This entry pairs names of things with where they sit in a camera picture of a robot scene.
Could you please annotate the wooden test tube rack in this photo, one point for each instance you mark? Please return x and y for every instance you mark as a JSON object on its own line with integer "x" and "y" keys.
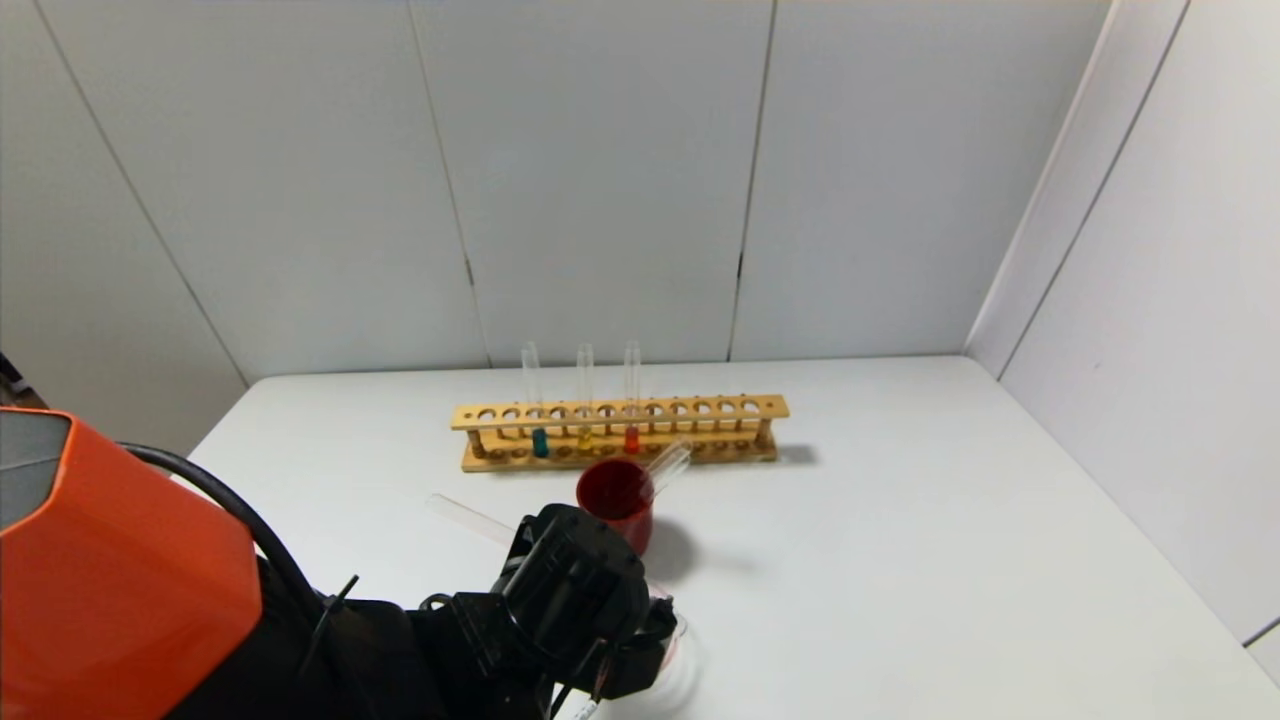
{"x": 460, "y": 417}

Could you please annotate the test tube with blue pigment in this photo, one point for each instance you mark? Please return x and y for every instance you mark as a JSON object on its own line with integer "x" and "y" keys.
{"x": 541, "y": 445}

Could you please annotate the test tube with red pigment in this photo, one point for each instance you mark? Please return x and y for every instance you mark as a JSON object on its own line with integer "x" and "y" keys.
{"x": 632, "y": 440}

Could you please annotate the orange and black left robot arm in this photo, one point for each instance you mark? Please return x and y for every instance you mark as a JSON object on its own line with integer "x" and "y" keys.
{"x": 120, "y": 580}

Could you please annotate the empty clear test tube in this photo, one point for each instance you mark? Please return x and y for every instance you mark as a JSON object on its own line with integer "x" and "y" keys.
{"x": 668, "y": 468}

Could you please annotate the test tube with orange-red pigment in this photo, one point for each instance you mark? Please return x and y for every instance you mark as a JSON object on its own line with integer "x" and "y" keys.
{"x": 470, "y": 517}

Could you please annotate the clear glass beaker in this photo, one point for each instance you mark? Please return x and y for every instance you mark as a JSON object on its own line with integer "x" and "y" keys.
{"x": 686, "y": 650}

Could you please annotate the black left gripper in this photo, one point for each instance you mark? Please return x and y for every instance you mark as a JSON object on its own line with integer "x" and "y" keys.
{"x": 640, "y": 650}

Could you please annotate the test tube with yellow pigment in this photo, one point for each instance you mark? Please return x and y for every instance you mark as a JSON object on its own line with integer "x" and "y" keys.
{"x": 586, "y": 440}

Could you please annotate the red plastic cup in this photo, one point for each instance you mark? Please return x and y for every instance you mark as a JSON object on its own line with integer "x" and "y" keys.
{"x": 615, "y": 490}

